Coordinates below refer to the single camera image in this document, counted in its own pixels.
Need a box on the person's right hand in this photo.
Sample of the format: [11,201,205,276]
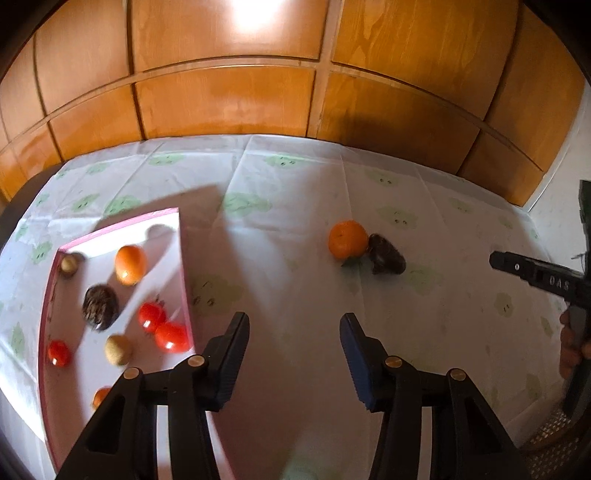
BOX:
[558,311,584,379]

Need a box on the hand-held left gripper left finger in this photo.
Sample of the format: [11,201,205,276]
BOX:
[55,311,251,480]

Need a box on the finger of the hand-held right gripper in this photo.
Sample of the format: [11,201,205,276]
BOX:
[490,250,587,296]

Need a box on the woven cane chair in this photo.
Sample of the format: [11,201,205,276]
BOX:
[524,406,591,480]

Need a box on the dark brown oblong fruit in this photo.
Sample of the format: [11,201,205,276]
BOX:
[367,233,407,275]

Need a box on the pink and white cardboard box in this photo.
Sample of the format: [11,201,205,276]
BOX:
[38,208,236,480]

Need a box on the orange with green leaf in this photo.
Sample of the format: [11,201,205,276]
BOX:
[328,220,370,267]

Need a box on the oval orange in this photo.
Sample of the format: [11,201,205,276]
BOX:
[115,245,147,284]

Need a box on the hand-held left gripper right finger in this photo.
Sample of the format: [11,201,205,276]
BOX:
[339,313,529,480]

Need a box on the dark speckled round fruit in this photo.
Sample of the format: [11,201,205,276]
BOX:
[82,285,119,330]

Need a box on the red tomato with stem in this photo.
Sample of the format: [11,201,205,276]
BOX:
[137,299,167,330]

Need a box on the cloud print tablecloth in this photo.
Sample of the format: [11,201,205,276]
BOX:
[0,134,561,480]

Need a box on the wooden panelled wardrobe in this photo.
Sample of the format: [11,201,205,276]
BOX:
[0,0,587,208]

